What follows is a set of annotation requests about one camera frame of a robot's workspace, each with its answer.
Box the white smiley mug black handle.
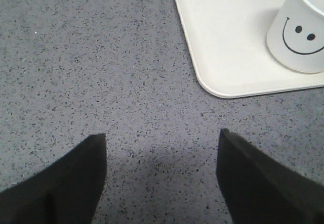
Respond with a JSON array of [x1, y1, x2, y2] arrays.
[[266, 0, 323, 73]]

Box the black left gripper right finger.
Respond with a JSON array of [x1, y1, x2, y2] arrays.
[[216, 128, 323, 223]]

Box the cream rectangular plastic tray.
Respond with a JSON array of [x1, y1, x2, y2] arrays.
[[175, 0, 323, 98]]

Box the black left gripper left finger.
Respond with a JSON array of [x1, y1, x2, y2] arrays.
[[1, 133, 106, 223]]

